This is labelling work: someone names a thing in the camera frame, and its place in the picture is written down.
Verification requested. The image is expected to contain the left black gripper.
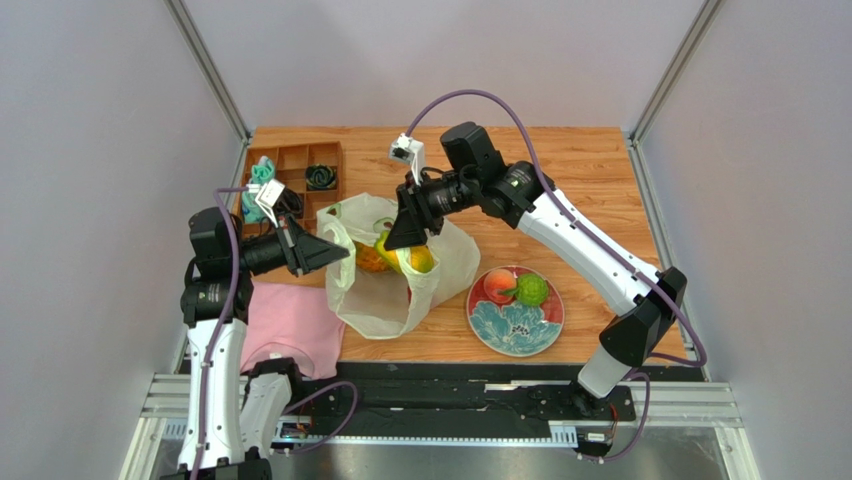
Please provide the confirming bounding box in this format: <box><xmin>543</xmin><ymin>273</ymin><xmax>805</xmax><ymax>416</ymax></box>
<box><xmin>230</xmin><ymin>214</ymin><xmax>347</xmax><ymax>277</ymax></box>

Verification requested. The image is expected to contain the fake papaya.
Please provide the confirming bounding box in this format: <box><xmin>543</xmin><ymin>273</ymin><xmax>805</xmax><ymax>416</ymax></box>
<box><xmin>373</xmin><ymin>230</ymin><xmax>435</xmax><ymax>273</ymax></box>

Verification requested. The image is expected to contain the fake pineapple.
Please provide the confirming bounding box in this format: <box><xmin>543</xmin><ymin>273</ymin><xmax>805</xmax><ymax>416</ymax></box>
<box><xmin>353</xmin><ymin>241</ymin><xmax>392</xmax><ymax>273</ymax></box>

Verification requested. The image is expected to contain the avocado print plastic bag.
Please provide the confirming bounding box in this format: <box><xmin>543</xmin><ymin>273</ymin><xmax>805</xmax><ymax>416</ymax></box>
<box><xmin>316</xmin><ymin>193</ymin><xmax>481</xmax><ymax>340</ymax></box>

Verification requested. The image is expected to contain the fake peach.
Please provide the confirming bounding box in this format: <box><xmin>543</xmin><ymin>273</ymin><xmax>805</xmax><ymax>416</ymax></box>
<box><xmin>482</xmin><ymin>268</ymin><xmax>517</xmax><ymax>304</ymax></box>

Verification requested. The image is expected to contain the green custard apple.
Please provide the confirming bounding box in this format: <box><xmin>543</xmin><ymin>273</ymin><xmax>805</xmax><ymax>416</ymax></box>
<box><xmin>500</xmin><ymin>273</ymin><xmax>550</xmax><ymax>307</ymax></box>

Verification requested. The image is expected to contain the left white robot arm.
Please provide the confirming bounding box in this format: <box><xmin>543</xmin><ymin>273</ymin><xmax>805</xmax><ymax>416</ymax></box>
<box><xmin>171</xmin><ymin>207</ymin><xmax>349</xmax><ymax>479</ymax></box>

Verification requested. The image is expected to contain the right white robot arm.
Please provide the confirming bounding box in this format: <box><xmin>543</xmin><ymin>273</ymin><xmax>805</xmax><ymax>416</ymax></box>
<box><xmin>385</xmin><ymin>122</ymin><xmax>687</xmax><ymax>399</ymax></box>

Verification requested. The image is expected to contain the black rolled sock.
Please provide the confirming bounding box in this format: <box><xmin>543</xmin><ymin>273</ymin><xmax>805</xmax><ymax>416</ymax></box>
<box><xmin>276</xmin><ymin>188</ymin><xmax>305</xmax><ymax>219</ymax></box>

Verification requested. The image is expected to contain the pink folded cloth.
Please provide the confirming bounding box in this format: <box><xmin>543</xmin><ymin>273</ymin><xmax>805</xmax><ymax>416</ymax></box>
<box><xmin>240</xmin><ymin>282</ymin><xmax>345</xmax><ymax>380</ymax></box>

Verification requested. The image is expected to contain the teal rolled sock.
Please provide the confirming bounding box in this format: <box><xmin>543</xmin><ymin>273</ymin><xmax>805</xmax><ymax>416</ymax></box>
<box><xmin>248</xmin><ymin>156</ymin><xmax>276</xmax><ymax>185</ymax></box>
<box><xmin>240</xmin><ymin>184</ymin><xmax>266</xmax><ymax>224</ymax></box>

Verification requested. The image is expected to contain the dark rolled sock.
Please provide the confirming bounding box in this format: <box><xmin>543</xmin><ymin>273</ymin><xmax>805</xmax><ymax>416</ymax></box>
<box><xmin>304</xmin><ymin>164</ymin><xmax>338</xmax><ymax>191</ymax></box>

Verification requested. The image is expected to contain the wooden divider tray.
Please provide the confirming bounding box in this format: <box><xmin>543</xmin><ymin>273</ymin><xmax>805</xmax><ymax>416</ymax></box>
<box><xmin>240</xmin><ymin>142</ymin><xmax>345</xmax><ymax>233</ymax></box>

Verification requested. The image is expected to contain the red teal floral plate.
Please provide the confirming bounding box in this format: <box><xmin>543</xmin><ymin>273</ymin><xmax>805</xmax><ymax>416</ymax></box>
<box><xmin>465</xmin><ymin>265</ymin><xmax>565</xmax><ymax>358</ymax></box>

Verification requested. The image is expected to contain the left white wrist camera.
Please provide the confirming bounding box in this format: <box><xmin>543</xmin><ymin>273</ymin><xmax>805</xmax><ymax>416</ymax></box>
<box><xmin>246</xmin><ymin>179</ymin><xmax>286</xmax><ymax>229</ymax></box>

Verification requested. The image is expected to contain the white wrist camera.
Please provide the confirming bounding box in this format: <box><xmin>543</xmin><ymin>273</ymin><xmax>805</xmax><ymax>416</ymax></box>
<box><xmin>246</xmin><ymin>179</ymin><xmax>286</xmax><ymax>229</ymax></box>
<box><xmin>388</xmin><ymin>133</ymin><xmax>427</xmax><ymax>185</ymax></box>

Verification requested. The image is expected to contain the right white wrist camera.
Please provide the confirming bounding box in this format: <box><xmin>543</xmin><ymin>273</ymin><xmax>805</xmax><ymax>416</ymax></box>
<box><xmin>388</xmin><ymin>133</ymin><xmax>427</xmax><ymax>185</ymax></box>

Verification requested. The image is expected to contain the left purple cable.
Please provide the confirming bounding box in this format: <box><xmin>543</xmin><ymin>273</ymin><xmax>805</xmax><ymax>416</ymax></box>
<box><xmin>189</xmin><ymin>186</ymin><xmax>251</xmax><ymax>480</ymax></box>

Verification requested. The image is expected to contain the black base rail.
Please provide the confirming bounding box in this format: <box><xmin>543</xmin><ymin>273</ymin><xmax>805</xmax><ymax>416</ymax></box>
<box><xmin>285</xmin><ymin>362</ymin><xmax>641</xmax><ymax>440</ymax></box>

